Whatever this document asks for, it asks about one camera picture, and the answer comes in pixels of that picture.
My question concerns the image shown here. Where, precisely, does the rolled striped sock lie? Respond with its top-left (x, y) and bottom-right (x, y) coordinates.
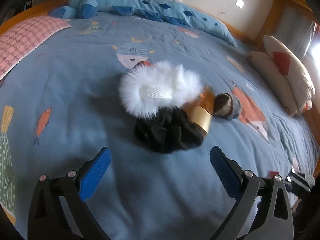
top-left (214, 93), bottom-right (242, 119)

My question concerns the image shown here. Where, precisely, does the gold bottle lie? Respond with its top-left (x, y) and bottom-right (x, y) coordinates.
top-left (186, 84), bottom-right (217, 137)

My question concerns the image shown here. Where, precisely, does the dark scrunchie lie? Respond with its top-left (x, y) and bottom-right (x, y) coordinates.
top-left (134, 106), bottom-right (204, 154)

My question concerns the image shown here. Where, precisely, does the pink checked pillow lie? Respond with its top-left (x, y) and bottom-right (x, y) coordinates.
top-left (0, 16), bottom-right (72, 80)

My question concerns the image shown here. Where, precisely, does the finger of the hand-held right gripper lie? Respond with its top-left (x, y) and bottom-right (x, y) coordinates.
top-left (284, 168), bottom-right (316, 199)

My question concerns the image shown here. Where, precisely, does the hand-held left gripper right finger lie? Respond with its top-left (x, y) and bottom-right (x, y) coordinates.
top-left (209, 146), bottom-right (294, 240)

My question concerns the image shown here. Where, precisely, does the white fluffy scrunchie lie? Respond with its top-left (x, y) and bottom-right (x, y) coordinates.
top-left (119, 60), bottom-right (204, 118)

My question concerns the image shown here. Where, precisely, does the grey curtain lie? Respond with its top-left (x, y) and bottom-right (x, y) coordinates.
top-left (275, 4), bottom-right (319, 63)

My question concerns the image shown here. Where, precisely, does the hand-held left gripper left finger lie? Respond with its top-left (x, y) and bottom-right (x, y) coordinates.
top-left (27, 147), bottom-right (112, 240)

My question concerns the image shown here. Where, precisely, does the blue printed bedsheet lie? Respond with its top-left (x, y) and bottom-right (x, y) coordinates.
top-left (0, 12), bottom-right (320, 240)

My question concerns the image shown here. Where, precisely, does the long blue plush toy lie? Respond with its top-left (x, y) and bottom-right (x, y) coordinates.
top-left (49, 0), bottom-right (237, 47)

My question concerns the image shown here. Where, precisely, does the cream fox pillow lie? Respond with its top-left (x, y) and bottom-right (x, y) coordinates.
top-left (247, 35), bottom-right (316, 117)

